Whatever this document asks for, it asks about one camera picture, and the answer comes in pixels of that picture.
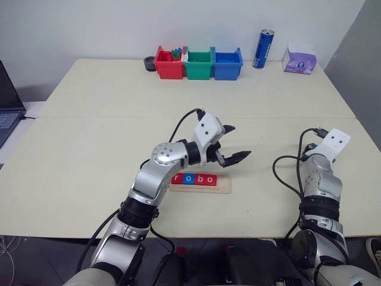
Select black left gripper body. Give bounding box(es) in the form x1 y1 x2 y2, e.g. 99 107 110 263
204 125 228 168

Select wooden letter tray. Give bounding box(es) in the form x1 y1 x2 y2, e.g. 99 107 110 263
169 173 232 195

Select blue plastic bin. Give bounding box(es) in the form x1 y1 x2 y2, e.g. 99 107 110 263
211 46 244 82

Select green plastic bin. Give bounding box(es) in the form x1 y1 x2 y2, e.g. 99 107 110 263
182 46 216 81

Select red plastic bin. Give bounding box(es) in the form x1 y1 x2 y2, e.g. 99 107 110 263
153 45 185 80

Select blue drink can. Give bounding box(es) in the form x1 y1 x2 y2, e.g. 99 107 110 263
252 29 276 70

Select purple tissue pack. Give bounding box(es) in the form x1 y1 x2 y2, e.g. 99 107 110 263
282 42 318 75

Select black tape roll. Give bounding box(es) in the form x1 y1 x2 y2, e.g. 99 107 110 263
143 55 157 73

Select dark rounded shape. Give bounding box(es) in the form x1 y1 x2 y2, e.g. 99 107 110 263
152 253 186 286
221 244 263 286

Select black shoe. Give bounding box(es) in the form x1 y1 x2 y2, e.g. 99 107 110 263
365 237 381 269

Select dark grey laptop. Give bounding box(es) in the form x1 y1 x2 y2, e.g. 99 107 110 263
0 59 27 150

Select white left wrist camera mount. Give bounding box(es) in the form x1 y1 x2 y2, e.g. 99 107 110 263
193 113 226 167

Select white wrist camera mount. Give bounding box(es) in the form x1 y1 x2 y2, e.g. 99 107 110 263
304 128 352 165
193 113 226 167

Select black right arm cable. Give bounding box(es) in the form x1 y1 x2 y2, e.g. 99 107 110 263
271 127 330 243

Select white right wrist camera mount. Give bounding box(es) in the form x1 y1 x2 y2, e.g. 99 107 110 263
304 128 352 165

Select thin white wires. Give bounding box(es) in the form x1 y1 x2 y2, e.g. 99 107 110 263
0 235 16 278

